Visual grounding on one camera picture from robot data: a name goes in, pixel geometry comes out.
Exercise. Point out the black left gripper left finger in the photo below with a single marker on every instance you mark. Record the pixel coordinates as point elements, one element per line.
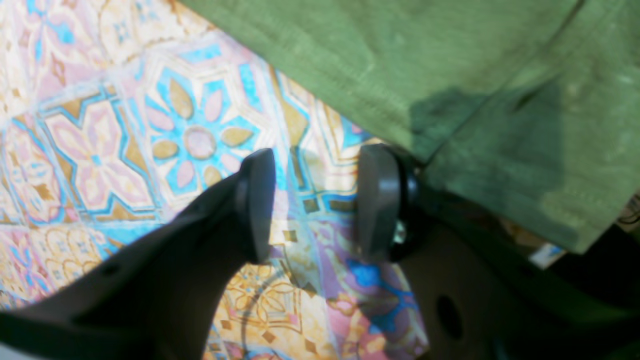
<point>156,298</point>

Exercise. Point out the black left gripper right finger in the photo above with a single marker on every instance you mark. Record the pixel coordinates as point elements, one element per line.
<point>479,297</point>

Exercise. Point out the olive green t-shirt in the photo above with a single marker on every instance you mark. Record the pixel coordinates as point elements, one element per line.
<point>528,108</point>

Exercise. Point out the patterned tile tablecloth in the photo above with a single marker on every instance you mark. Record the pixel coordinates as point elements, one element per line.
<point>115,114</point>

